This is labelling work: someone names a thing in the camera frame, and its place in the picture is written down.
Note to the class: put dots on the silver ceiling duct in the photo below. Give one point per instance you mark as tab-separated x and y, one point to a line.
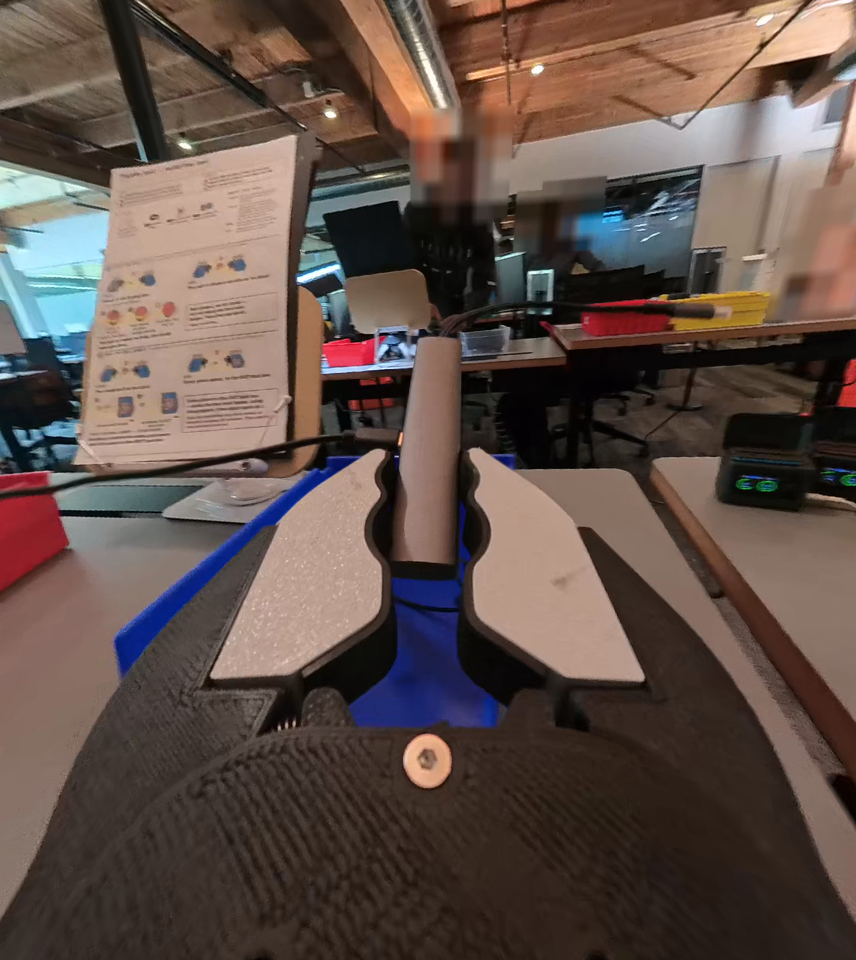
420	52

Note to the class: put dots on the blue plastic bin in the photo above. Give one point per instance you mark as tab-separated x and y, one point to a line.
428	660

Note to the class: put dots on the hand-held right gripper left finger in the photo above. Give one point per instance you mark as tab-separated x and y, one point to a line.
308	592

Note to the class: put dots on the black steel column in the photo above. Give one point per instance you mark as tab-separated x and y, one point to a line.
132	75

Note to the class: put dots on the red plastic bin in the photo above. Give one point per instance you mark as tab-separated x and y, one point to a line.
622	322
0	547
345	351

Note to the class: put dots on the clear plastic container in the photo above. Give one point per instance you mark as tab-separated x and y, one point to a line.
484	341

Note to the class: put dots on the yellow plastic bin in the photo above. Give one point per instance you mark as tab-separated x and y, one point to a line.
735	311

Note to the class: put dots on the black monitor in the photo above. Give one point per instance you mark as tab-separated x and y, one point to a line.
364	240

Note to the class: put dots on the wooden table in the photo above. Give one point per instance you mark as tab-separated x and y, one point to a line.
533	352
772	330

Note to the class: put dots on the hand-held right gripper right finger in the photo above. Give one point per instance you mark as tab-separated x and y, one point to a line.
548	600

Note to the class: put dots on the black office chair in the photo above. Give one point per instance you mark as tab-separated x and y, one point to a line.
45	382

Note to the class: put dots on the grey usb hub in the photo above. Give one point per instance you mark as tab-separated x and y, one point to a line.
428	450

